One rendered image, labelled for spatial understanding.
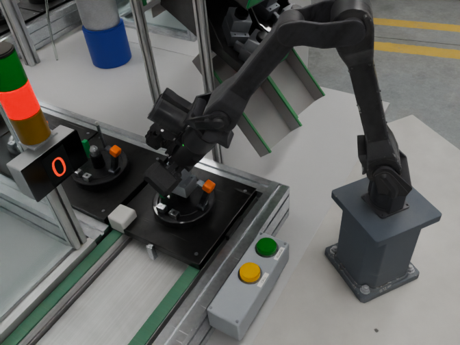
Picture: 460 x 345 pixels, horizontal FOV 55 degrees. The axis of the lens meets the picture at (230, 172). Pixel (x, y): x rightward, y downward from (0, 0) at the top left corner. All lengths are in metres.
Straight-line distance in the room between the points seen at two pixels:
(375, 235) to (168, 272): 0.43
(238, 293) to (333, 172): 0.51
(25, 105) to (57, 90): 1.03
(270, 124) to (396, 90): 2.18
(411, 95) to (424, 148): 1.86
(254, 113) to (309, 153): 0.25
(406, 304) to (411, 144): 0.53
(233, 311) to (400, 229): 0.33
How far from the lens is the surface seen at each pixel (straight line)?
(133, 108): 1.54
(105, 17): 1.74
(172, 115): 0.77
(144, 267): 0.98
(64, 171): 0.83
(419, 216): 0.88
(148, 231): 0.97
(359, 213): 0.86
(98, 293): 0.97
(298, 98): 1.22
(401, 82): 3.33
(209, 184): 0.89
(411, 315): 0.99
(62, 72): 1.87
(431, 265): 1.07
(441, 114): 3.07
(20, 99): 0.74
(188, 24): 1.02
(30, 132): 0.77
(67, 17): 2.20
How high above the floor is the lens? 1.69
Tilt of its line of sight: 42 degrees down
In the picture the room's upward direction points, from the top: 6 degrees counter-clockwise
